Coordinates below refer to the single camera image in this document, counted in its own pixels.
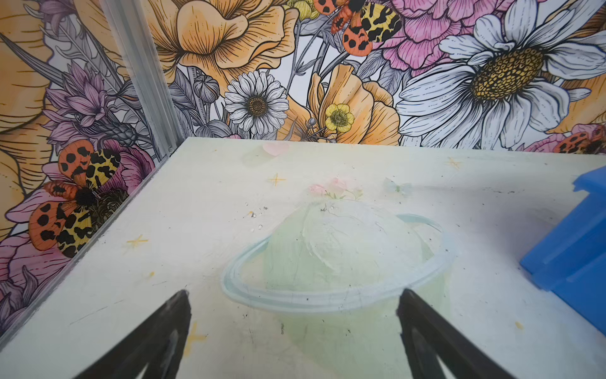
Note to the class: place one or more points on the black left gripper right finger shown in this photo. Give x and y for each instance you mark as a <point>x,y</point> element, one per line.
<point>431,342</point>

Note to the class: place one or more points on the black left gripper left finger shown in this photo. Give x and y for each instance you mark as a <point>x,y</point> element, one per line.
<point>152,350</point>

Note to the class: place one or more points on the blue plastic bin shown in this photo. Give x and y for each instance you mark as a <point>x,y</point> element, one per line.
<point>570,260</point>

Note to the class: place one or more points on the aluminium corner post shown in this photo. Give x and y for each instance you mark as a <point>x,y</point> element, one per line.
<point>130,29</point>

